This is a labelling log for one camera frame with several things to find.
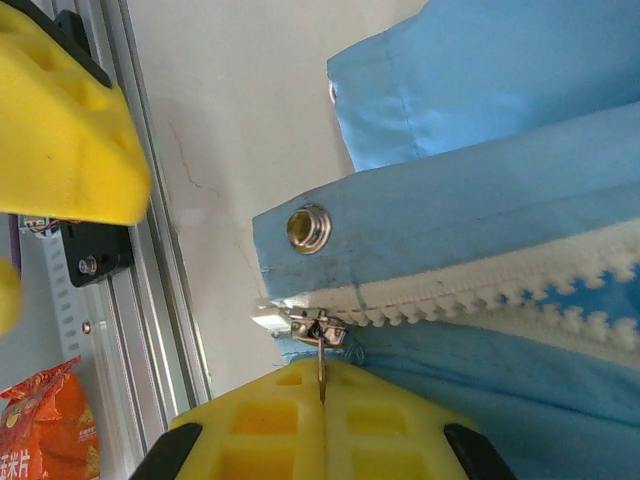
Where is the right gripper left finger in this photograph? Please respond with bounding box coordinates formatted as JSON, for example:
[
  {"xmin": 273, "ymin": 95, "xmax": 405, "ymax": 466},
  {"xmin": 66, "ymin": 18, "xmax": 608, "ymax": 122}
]
[{"xmin": 128, "ymin": 360, "xmax": 327, "ymax": 480}]

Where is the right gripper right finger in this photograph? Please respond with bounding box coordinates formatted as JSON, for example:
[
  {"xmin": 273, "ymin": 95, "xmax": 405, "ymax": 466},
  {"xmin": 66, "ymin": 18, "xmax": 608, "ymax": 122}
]
[{"xmin": 323, "ymin": 360, "xmax": 519, "ymax": 480}]

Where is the metal zipper slider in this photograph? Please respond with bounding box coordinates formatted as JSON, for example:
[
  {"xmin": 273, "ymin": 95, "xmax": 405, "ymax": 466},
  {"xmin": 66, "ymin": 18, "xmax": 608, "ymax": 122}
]
[{"xmin": 289, "ymin": 307, "xmax": 349, "ymax": 406}]

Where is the light blue zip jacket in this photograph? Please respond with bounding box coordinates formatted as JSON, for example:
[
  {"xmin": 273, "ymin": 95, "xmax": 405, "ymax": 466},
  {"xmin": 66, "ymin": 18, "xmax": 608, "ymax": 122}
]
[{"xmin": 252, "ymin": 0, "xmax": 640, "ymax": 480}]

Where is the orange snack bag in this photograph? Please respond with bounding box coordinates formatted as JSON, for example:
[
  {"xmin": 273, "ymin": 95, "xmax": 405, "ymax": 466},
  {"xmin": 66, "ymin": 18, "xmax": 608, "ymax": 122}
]
[{"xmin": 0, "ymin": 355, "xmax": 101, "ymax": 480}]

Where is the grey slotted cable duct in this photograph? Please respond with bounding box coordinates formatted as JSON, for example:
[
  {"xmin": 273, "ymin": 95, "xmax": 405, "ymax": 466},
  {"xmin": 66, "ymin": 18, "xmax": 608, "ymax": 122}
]
[{"xmin": 39, "ymin": 224, "xmax": 101, "ymax": 366}]

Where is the purple cable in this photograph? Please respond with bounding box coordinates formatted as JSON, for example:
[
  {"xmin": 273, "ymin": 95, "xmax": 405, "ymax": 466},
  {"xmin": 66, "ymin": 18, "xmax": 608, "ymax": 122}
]
[{"xmin": 8, "ymin": 214, "xmax": 25, "ymax": 266}]

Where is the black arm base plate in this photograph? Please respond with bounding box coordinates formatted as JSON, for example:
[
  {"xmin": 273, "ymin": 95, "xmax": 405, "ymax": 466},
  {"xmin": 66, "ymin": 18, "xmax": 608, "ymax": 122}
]
[{"xmin": 58, "ymin": 222, "xmax": 135, "ymax": 290}]

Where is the aluminium slotted rail bed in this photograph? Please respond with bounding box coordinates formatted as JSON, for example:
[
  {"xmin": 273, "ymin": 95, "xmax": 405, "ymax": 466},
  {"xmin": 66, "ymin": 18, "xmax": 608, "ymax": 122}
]
[{"xmin": 82, "ymin": 0, "xmax": 214, "ymax": 480}]

